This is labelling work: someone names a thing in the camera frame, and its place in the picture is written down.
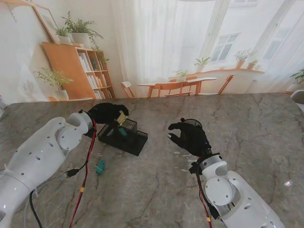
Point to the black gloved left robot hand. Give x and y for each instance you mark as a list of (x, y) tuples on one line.
[(107, 112)]

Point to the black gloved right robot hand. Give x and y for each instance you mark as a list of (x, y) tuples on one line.
[(192, 140)]

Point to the yellow binder clip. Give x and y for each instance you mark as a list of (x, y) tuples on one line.
[(121, 118)]

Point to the black mesh pen cup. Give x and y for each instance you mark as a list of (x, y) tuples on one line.
[(194, 122)]

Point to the small teal binder clip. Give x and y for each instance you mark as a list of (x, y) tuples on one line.
[(122, 133)]

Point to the black mesh desk organizer tray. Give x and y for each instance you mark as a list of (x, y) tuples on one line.
[(133, 145)]

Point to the large teal binder clip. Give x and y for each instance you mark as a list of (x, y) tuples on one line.
[(101, 166)]

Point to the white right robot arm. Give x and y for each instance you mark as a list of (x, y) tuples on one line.
[(228, 194)]

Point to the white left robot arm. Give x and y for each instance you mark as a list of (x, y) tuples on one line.
[(40, 154)]

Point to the printed room scene backdrop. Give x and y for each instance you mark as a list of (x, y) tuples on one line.
[(154, 35)]

